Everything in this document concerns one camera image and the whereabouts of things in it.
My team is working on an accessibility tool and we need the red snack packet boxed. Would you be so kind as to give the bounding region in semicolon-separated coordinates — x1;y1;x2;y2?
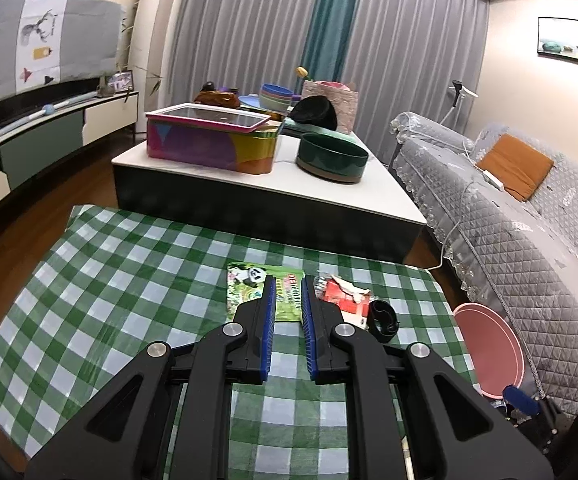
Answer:
314;272;374;331

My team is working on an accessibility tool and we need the framed wall picture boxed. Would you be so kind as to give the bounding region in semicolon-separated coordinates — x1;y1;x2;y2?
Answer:
538;16;578;68

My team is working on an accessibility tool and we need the stack of coloured bowls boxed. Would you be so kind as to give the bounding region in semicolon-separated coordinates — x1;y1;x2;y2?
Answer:
260;83;295;112

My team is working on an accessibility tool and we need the dark coffee table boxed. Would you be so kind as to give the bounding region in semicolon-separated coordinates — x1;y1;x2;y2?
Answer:
112;130;428;266

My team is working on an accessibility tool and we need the thin green plant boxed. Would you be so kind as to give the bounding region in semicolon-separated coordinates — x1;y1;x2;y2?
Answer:
116;2;162;96

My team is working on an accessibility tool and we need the pink printed bag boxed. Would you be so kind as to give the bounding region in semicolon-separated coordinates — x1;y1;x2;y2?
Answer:
301;80;359;135

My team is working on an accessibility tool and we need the black plastic ring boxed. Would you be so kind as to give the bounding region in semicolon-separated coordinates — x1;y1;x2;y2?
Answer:
367;299;400;343

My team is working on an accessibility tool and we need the colourful tin box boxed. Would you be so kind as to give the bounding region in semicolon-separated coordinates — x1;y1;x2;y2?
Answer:
145;102;282;175

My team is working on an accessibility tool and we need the green panda wrapper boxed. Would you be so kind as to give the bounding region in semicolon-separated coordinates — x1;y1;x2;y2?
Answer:
226;261;306;322

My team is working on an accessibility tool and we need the pink plastic bin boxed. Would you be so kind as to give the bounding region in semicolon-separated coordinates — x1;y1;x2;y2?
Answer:
452;301;526;401

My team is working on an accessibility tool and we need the teal curtain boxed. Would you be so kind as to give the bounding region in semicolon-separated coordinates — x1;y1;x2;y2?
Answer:
301;0;365;83

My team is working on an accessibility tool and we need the black television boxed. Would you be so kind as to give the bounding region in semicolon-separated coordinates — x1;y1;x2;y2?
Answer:
0;75;102;136

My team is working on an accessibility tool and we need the white standing air conditioner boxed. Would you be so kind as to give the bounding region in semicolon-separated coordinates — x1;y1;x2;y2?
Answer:
139;0;185;111

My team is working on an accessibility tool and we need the black bowl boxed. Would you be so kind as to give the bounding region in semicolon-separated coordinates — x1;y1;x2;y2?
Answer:
289;95;339;132

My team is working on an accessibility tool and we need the white rod blue grip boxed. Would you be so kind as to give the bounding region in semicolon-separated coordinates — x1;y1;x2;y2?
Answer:
0;91;105;153

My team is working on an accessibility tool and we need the grey deer-print tv cover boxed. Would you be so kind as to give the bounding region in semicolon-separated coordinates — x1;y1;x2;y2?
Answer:
0;0;125;106

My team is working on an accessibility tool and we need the white cable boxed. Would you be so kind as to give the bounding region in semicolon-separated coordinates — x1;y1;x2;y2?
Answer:
426;135;492;271

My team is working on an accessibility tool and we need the photo frame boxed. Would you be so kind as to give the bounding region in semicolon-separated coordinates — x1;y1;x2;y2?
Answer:
106;71;135;93

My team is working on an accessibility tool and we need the brown teapot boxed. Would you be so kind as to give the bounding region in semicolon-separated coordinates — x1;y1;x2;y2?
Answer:
193;81;241;109

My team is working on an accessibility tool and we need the grey curtain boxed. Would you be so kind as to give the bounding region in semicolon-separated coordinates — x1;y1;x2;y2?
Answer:
166;0;327;106
341;0;492;171

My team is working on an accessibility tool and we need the orange cushion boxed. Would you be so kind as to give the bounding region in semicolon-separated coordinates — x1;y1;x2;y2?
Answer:
475;133;554;202

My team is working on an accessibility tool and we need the tv cabinet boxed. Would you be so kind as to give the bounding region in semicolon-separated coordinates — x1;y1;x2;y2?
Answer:
0;91;140;231

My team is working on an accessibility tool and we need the green round bowl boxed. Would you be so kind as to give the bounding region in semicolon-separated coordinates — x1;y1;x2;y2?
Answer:
295;132;370;184

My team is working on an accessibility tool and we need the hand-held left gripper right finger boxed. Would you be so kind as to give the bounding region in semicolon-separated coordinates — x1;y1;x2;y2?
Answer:
300;274;554;480

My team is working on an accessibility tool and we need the grey quilted sofa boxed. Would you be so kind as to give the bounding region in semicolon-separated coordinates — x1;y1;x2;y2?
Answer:
390;110;578;418

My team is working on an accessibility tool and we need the green checked tablecloth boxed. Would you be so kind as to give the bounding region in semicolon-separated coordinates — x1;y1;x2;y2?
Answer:
0;204;484;480

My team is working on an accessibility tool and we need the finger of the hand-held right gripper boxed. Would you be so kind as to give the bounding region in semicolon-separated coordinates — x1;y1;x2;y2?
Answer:
501;384;542;417

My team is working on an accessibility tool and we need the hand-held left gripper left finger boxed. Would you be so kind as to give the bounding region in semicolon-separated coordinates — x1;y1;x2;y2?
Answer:
22;275;277;480

